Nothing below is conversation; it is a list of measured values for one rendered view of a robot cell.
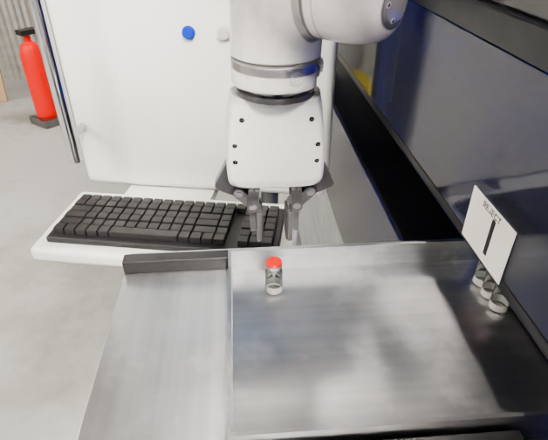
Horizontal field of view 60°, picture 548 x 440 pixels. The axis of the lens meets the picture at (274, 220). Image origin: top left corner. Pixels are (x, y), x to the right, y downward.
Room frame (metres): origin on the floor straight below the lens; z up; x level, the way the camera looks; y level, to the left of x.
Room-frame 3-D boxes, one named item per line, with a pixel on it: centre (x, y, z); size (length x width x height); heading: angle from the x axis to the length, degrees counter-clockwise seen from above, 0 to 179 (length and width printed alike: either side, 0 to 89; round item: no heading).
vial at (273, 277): (0.45, 0.00, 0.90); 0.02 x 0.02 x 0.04
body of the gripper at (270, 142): (0.45, 0.00, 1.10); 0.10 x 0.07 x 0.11; 94
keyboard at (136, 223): (0.70, 0.18, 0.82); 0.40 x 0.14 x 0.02; 83
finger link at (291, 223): (0.45, -0.03, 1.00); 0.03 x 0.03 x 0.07; 4
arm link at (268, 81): (0.45, 0.00, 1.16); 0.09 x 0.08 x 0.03; 94
